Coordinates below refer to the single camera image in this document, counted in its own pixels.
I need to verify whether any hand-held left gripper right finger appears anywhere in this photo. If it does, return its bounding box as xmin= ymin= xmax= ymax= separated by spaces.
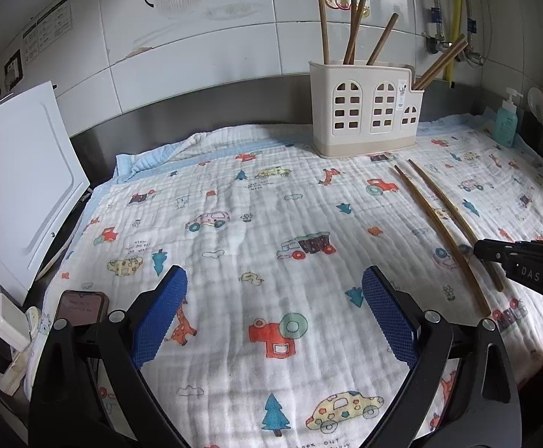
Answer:
xmin=361 ymin=265 xmax=519 ymax=448

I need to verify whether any teal pump soap bottle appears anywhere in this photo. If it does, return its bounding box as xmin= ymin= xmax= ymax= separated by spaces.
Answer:
xmin=493 ymin=88 xmax=524 ymax=149

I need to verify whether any black smartphone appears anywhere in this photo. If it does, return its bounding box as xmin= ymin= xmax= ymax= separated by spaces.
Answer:
xmin=54 ymin=290 xmax=110 ymax=332

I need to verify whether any white plastic ladle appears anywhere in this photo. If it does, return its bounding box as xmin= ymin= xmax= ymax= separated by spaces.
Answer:
xmin=527 ymin=88 xmax=543 ymax=127

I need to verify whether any metal water valve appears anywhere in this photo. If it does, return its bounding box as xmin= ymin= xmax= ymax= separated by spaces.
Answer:
xmin=422 ymin=32 xmax=449 ymax=54
xmin=458 ymin=47 xmax=486 ymax=67

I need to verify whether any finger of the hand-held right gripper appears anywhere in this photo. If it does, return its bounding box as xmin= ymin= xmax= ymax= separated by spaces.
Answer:
xmin=473 ymin=238 xmax=521 ymax=270

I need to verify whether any cream plastic utensil holder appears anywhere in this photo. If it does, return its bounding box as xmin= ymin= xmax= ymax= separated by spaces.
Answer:
xmin=309 ymin=60 xmax=413 ymax=158

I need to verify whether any white cutting board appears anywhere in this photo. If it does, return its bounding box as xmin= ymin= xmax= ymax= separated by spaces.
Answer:
xmin=0 ymin=80 xmax=91 ymax=292

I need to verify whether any yellow gas hose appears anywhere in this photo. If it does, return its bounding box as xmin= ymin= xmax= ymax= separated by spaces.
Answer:
xmin=446 ymin=0 xmax=466 ymax=85

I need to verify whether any cream plastic object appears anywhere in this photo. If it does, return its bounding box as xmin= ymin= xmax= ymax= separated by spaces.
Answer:
xmin=3 ymin=348 xmax=36 ymax=395

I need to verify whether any white wall notice label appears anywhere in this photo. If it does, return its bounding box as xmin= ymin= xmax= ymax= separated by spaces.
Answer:
xmin=22 ymin=0 xmax=74 ymax=66

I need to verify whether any printed muslin cloth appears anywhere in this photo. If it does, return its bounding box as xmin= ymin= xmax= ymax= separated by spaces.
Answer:
xmin=24 ymin=114 xmax=543 ymax=448

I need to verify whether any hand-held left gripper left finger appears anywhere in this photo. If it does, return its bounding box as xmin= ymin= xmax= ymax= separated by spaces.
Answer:
xmin=29 ymin=265 xmax=189 ymax=448

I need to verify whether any white power adapter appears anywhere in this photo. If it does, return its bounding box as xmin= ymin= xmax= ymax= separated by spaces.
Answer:
xmin=0 ymin=293 xmax=32 ymax=352

